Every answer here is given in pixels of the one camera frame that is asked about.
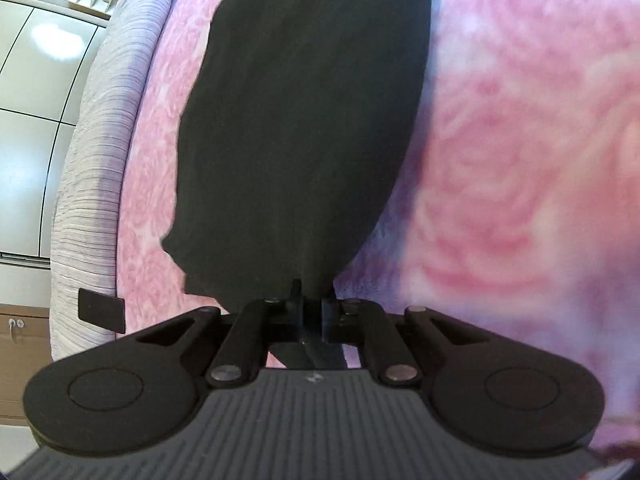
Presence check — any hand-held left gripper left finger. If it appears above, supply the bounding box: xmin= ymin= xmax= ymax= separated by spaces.
xmin=132 ymin=279 xmax=304 ymax=389

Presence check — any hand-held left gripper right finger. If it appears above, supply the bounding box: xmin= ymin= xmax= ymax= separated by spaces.
xmin=320 ymin=297 xmax=493 ymax=389

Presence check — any dark long-sleeved shirt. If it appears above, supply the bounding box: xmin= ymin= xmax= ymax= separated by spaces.
xmin=160 ymin=0 xmax=433 ymax=371

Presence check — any dark smartphone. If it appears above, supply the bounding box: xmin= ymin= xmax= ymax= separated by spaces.
xmin=79 ymin=288 xmax=126 ymax=333

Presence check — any pale grey ribbed quilt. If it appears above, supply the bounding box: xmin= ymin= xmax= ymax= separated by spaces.
xmin=50 ymin=0 xmax=193 ymax=361

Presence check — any pink floral blanket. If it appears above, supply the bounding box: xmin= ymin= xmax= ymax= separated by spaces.
xmin=115 ymin=0 xmax=640 ymax=461

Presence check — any white glossy wardrobe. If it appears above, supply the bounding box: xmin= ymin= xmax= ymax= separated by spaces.
xmin=0 ymin=0 xmax=111 ymax=261

